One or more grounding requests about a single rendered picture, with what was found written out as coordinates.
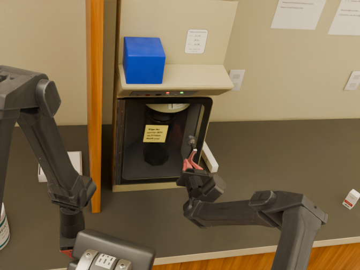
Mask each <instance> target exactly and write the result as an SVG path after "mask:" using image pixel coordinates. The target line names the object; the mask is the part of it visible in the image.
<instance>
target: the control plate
mask: <svg viewBox="0 0 360 270"><path fill-rule="evenodd" d="M166 92H169V93H166ZM180 92H183V93H180ZM196 92H198V91H132V93H131V94H130V95H129V96H145V95H146V94H150V96H156V94H161V95H160V96H167V94H169V95H168V96H175V95H174V94H176V96H183V95H182V94H184V96H191V95H192V94H194V93H196Z"/></svg>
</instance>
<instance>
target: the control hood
mask: <svg viewBox="0 0 360 270"><path fill-rule="evenodd" d="M233 87H234V86H233V84H232V82H231V80H230V78H229V76H228V74H227V72H226V70H225V68H224V66H223V65H191V64H165V66H164V73H163V81H162V84H126V81H125V75H124V70H123V64H119V65H118V81H117V94H118V96H129V95H130V94H131V93H132V91H198V92H196V93H194V94H192V95H191V96H203V95H220V94H223V93H225V92H227V91H229V90H231V89H233Z"/></svg>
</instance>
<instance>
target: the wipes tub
mask: <svg viewBox="0 0 360 270"><path fill-rule="evenodd" d="M9 239H10V230H9V225H8V221H7V217H6V212H5V208H4V204H2V212H1V220H0V250H1V249H2V248H4V247H5V246H6V245H7V243H8V241H9Z"/></svg>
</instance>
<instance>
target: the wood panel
mask: <svg viewBox="0 0 360 270"><path fill-rule="evenodd" d="M85 2H86V73H87V131H88V150H89V170H90V177H91V178H92V180H93V182H94V183H95V184H96V187H97V188H96V191H95V193H94V194H93V196H92V198H91V201H92V213H99V212H100V202H101V134H102V67H103V0H85Z"/></svg>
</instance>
